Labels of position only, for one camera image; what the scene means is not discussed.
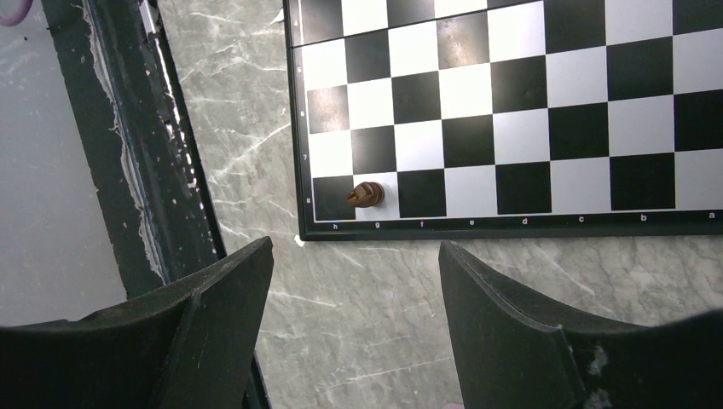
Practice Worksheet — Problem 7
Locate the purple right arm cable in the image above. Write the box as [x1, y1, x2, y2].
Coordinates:
[0, 0, 34, 27]

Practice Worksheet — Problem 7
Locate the black and white chessboard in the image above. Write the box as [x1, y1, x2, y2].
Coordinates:
[283, 1, 722, 241]

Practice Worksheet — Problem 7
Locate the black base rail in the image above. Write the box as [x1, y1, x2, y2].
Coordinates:
[40, 0, 228, 300]

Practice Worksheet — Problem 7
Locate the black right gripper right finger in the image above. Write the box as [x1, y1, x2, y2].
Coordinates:
[438, 241, 722, 408]

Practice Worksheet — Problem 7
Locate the dark brown chess piece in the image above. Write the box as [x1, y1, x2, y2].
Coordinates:
[346, 181, 385, 208]

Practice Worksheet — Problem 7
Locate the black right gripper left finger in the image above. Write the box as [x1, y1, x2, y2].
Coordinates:
[1, 237, 274, 408]

